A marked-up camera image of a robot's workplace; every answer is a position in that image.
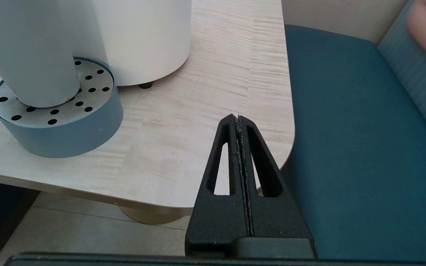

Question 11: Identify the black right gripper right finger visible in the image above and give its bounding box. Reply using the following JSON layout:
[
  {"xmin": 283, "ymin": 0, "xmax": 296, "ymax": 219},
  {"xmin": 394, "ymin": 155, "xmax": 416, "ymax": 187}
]
[{"xmin": 237, "ymin": 115, "xmax": 315, "ymax": 241}]

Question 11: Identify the large perforated metal drip tray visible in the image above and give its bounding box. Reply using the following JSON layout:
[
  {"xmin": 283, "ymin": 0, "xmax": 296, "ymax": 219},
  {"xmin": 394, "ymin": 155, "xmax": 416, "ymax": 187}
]
[{"xmin": 0, "ymin": 56, "xmax": 124, "ymax": 158}]

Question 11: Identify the tea dispenser with white base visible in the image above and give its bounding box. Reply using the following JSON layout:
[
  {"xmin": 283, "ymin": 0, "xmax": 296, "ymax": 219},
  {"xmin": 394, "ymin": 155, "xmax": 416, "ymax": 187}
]
[{"xmin": 58, "ymin": 0, "xmax": 192, "ymax": 89}]

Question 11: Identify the round beige table pedestal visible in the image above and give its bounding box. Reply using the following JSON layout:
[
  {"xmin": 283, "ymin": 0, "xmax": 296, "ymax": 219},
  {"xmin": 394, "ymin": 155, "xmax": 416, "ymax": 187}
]
[{"xmin": 119, "ymin": 205, "xmax": 193, "ymax": 226}]

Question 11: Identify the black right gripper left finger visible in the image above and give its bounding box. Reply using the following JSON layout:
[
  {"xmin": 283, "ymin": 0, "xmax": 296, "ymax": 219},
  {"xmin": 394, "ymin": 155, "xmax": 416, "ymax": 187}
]
[{"xmin": 185, "ymin": 114, "xmax": 253, "ymax": 258}]

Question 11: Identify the grey plastic cup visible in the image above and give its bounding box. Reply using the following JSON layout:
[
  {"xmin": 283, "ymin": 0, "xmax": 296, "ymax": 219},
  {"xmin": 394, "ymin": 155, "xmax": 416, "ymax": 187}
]
[{"xmin": 0, "ymin": 0, "xmax": 81, "ymax": 108}]

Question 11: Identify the teal ribbed bench backrest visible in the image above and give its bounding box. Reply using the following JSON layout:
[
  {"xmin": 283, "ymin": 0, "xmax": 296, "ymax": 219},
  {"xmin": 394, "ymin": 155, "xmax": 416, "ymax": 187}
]
[{"xmin": 378, "ymin": 0, "xmax": 426, "ymax": 153}]

